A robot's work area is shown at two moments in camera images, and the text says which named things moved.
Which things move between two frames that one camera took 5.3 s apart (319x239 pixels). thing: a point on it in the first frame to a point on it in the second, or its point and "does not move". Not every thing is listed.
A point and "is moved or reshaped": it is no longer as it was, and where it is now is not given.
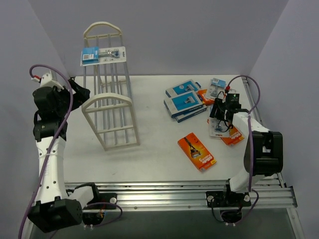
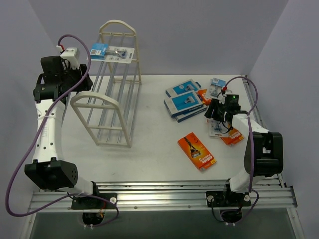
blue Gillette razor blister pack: (94, 56) is moved or reshaped
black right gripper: (219, 113) does not move
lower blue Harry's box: (184, 106) does not move
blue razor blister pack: (219, 128) does not move
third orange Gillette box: (201, 94) does not move
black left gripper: (76, 92) to (83, 77)
